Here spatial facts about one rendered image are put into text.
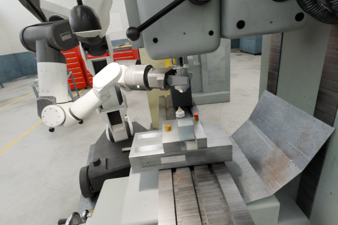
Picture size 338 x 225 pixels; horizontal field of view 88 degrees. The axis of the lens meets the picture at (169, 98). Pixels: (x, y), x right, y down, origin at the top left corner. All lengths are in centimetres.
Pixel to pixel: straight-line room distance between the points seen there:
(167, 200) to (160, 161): 13
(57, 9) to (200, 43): 56
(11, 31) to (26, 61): 146
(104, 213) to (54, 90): 52
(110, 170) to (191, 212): 82
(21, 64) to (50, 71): 1129
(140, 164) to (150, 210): 14
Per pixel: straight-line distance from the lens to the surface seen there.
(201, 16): 44
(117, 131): 135
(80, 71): 571
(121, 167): 127
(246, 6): 45
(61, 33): 75
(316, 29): 64
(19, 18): 1161
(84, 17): 50
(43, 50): 75
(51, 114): 72
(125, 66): 64
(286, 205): 87
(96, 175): 130
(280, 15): 49
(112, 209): 87
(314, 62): 65
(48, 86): 74
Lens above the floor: 138
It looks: 21 degrees down
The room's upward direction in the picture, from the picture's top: 8 degrees counter-clockwise
